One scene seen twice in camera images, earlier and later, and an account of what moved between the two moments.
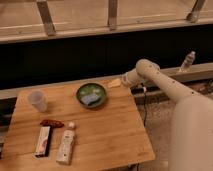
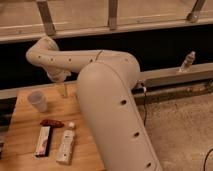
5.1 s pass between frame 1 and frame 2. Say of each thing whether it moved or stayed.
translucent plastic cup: stayed
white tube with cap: stayed
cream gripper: moved
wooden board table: stayed
